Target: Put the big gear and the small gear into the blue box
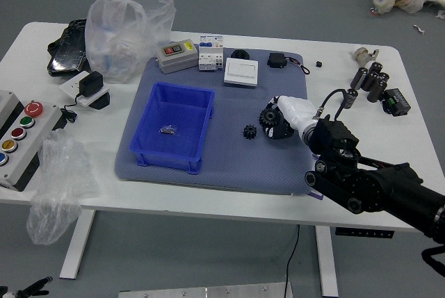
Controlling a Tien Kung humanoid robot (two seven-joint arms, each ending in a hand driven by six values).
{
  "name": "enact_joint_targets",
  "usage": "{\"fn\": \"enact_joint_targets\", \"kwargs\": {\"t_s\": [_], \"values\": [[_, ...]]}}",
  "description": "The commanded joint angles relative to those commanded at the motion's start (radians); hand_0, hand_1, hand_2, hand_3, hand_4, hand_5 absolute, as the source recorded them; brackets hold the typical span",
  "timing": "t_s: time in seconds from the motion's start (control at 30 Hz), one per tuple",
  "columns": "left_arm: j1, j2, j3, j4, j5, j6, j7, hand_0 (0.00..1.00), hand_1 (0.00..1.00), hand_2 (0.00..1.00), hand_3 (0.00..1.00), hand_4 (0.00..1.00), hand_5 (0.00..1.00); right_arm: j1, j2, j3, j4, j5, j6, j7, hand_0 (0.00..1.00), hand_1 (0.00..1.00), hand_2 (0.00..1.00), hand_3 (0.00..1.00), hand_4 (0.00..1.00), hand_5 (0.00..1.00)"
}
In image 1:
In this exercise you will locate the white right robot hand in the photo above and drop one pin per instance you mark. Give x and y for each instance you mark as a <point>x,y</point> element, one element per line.
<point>295,108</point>

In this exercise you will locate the black-white left robot hand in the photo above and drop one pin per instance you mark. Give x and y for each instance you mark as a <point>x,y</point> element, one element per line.
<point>28,289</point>

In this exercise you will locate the big black gear nut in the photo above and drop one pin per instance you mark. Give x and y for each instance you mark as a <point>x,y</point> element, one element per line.
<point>267,117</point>

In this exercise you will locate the small black gear nut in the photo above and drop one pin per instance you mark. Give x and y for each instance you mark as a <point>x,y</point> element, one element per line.
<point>249,132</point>

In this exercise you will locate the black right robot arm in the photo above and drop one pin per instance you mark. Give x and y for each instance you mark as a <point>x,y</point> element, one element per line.
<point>368,180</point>

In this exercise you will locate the blue plastic box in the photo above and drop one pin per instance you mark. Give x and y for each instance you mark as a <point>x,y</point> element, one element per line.
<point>174,128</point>

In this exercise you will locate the grey push-button control box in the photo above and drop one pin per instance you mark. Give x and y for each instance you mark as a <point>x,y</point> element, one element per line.
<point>24,141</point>

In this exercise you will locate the black cylindrical capacitor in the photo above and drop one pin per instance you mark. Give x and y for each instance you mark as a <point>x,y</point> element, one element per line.
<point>359,78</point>
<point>384,76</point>
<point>369,81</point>
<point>375,66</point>
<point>352,98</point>
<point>377,90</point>

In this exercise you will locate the white table leg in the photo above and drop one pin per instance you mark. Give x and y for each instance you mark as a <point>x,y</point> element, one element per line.
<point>76,246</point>
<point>327,263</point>

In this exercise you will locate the black round knob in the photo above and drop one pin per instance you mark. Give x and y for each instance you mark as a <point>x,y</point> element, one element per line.
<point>240,54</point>

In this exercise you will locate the white lamp socket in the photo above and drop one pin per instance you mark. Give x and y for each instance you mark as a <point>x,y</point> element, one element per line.
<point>361,55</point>

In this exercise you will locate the grey-blue foam mat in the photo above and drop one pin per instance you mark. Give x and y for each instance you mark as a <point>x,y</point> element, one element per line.
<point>229,162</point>

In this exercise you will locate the black module green terminals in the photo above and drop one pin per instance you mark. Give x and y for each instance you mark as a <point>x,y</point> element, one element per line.
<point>396,100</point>

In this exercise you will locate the white circuit breaker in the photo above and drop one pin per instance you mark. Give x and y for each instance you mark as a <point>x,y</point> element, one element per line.
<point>210,53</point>

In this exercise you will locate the crumpled clear plastic bag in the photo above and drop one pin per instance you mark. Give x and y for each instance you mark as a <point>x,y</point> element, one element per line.
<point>57,183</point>

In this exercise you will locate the small bag of screws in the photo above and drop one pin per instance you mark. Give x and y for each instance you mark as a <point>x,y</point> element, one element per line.
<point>168,129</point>

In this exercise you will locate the black desk control panel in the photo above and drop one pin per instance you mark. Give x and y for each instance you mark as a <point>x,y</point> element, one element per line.
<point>365,232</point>

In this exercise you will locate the white paper scrap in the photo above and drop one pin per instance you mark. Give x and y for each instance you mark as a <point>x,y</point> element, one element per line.
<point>419,29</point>

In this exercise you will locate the large clear plastic bag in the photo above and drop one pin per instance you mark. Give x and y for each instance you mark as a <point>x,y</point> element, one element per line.
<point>128,34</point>

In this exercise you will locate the white socket plate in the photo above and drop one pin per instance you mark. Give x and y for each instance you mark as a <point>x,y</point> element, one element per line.
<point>67,88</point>

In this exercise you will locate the black power adapter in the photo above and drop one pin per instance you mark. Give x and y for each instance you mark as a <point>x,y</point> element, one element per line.
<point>90,82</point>

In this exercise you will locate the black patterned pouch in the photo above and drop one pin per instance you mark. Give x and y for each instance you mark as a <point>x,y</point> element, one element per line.
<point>67,49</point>

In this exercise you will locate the white wall switch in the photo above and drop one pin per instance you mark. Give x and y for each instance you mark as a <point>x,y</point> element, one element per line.
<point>241,71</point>

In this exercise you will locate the grey two-button switch box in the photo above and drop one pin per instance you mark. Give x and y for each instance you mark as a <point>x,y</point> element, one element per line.
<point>177,55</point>

